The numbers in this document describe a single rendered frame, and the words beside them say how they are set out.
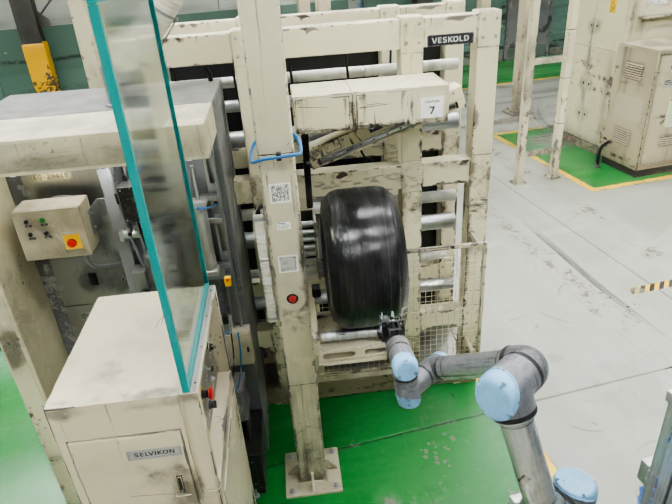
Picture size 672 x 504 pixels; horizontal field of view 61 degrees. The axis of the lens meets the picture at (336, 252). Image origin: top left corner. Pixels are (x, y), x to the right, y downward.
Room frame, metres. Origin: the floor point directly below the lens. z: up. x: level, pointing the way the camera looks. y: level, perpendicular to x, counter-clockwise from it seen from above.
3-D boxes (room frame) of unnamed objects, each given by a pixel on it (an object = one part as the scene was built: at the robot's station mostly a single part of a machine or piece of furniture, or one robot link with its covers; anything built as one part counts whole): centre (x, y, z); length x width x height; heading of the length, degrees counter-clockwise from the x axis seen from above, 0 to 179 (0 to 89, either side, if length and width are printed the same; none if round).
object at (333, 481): (1.97, 0.19, 0.02); 0.27 x 0.27 x 0.04; 4
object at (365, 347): (1.87, -0.07, 0.84); 0.36 x 0.09 x 0.06; 94
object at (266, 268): (1.93, 0.27, 1.19); 0.05 x 0.04 x 0.48; 4
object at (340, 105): (2.31, -0.17, 1.71); 0.61 x 0.25 x 0.15; 94
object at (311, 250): (2.37, 0.18, 1.05); 0.20 x 0.15 x 0.30; 94
